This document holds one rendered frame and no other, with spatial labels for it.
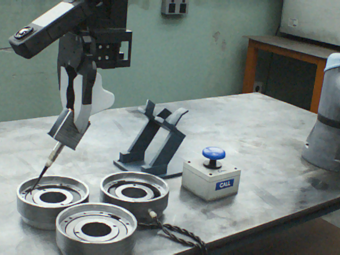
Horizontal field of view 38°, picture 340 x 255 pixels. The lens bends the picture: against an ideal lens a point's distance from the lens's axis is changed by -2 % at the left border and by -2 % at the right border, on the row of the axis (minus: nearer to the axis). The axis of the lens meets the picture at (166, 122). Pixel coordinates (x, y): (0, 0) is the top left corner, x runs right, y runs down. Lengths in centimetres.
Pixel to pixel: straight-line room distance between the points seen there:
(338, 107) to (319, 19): 199
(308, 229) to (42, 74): 152
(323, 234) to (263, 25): 209
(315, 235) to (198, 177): 56
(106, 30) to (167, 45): 205
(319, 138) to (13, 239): 64
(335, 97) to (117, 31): 49
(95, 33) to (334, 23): 233
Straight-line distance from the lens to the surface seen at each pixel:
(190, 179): 85
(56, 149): 75
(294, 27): 311
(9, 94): 240
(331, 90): 103
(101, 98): 73
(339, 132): 104
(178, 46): 281
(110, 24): 72
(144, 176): 81
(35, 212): 71
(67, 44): 72
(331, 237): 134
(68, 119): 73
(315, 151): 106
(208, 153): 83
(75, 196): 75
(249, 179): 94
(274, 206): 85
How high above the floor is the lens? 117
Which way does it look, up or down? 18 degrees down
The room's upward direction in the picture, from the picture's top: 5 degrees clockwise
